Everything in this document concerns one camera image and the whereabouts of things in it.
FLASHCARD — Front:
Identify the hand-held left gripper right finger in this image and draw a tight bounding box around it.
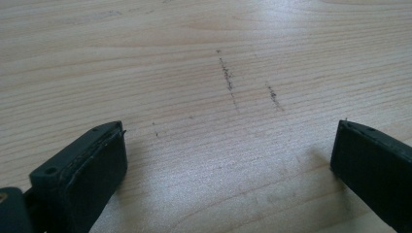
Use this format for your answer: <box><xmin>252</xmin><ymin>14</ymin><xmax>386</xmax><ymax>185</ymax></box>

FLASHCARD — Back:
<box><xmin>329</xmin><ymin>119</ymin><xmax>412</xmax><ymax>233</ymax></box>

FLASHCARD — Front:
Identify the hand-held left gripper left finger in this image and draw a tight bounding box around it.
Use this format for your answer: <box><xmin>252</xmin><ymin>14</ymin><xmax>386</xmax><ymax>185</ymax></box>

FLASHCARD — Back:
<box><xmin>24</xmin><ymin>120</ymin><xmax>128</xmax><ymax>233</ymax></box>

